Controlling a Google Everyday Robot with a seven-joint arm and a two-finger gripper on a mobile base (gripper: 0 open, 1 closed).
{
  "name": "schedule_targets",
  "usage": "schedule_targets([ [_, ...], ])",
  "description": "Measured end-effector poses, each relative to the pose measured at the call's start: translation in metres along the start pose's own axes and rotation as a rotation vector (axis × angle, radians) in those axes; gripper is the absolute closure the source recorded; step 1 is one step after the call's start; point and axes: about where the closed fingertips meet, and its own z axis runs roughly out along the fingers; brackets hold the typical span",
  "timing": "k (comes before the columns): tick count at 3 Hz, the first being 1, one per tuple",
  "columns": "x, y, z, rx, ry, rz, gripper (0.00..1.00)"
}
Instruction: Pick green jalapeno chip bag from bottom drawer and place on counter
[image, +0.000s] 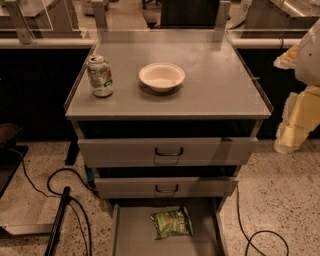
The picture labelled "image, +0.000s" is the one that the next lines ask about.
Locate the middle grey drawer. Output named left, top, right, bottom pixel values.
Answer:
left=95, top=177, right=238, bottom=199

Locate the grey drawer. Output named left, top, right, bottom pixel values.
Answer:
left=95, top=177, right=238, bottom=199
left=110, top=200, right=229, bottom=256
left=78, top=137, right=258, bottom=168

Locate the bottom grey drawer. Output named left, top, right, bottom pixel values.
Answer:
left=110, top=200, right=229, bottom=256

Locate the black floor cable left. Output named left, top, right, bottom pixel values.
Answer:
left=12, top=148, right=100, bottom=256

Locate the black floor cable right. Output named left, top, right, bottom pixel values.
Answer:
left=235, top=186, right=290, bottom=256

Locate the green jalapeno chip bag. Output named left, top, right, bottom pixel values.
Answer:
left=149, top=207, right=193, bottom=240

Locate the top grey drawer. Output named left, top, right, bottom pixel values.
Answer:
left=78, top=137, right=258, bottom=168

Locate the crushed soda can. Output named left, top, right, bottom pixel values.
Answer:
left=86, top=54, right=114, bottom=97

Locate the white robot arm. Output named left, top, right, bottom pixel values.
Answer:
left=274, top=19, right=320, bottom=154

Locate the black metal bar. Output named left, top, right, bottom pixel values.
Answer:
left=45, top=186, right=70, bottom=256

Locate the grey drawer cabinet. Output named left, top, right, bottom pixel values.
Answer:
left=66, top=30, right=272, bottom=256

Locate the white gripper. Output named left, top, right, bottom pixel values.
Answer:
left=273, top=44, right=320, bottom=154

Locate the black floor cable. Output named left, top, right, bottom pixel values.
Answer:
left=235, top=186, right=290, bottom=256
left=12, top=148, right=100, bottom=256

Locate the white horizontal rail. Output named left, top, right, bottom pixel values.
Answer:
left=0, top=37, right=303, bottom=50

